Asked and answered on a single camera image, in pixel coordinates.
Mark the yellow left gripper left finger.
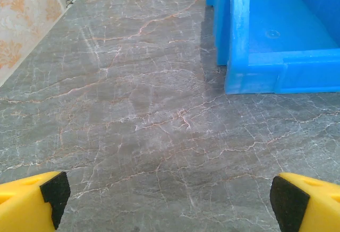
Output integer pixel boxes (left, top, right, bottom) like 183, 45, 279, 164
0, 170, 71, 232

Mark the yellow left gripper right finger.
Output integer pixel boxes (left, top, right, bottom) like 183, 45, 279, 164
269, 172, 340, 232

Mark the blue plastic bin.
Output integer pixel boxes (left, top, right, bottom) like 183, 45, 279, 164
203, 0, 340, 94

